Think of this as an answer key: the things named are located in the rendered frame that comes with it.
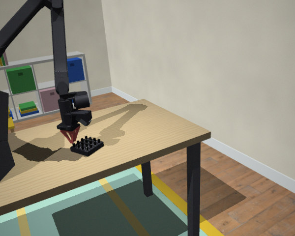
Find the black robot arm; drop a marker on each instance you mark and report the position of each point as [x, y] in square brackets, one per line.
[15, 25]

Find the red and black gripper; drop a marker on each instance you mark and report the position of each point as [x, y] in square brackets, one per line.
[71, 129]

